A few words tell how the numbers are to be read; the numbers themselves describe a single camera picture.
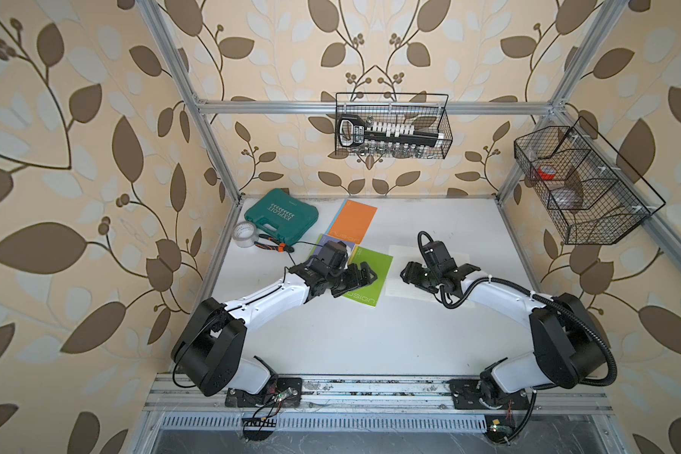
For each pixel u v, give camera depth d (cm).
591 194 73
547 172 81
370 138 86
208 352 43
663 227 58
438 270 69
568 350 43
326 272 67
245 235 108
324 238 108
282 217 108
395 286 93
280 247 103
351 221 113
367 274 76
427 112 91
